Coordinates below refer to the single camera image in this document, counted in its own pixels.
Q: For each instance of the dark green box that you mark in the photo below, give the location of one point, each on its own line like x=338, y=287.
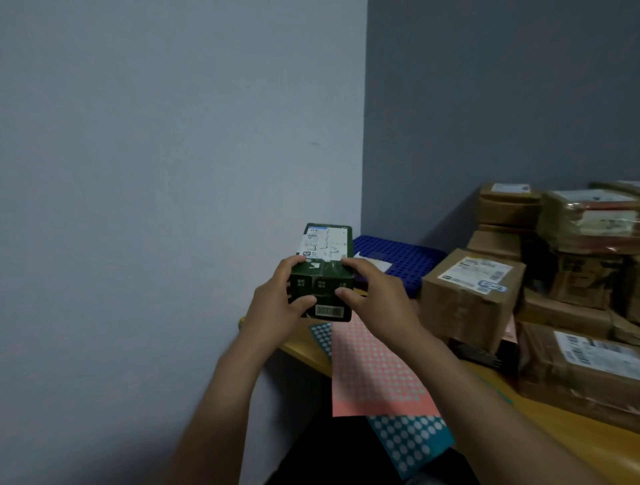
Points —
x=325, y=280

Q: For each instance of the pile of brown parcels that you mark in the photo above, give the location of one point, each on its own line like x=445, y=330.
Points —
x=505, y=210

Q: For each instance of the black and pink box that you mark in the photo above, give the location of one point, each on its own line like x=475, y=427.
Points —
x=475, y=352

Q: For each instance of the person's left hand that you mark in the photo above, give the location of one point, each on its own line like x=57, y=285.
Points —
x=270, y=315

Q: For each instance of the white paper note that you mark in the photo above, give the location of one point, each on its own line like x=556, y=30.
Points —
x=380, y=264

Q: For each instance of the person's left forearm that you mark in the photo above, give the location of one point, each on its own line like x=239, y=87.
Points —
x=215, y=424

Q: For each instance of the blue plastic grid pallet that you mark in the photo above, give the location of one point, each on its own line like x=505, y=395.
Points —
x=415, y=260

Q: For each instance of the pink dot sticker sheet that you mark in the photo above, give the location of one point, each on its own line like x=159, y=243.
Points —
x=370, y=370

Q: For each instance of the brown box with blue-marked label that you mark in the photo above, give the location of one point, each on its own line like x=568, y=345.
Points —
x=460, y=310

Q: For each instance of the teal sticker sheet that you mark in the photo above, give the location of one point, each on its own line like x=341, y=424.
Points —
x=410, y=439

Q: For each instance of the person's right hand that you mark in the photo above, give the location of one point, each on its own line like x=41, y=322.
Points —
x=385, y=310

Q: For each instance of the person's right forearm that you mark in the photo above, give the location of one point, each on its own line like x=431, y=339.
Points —
x=490, y=414

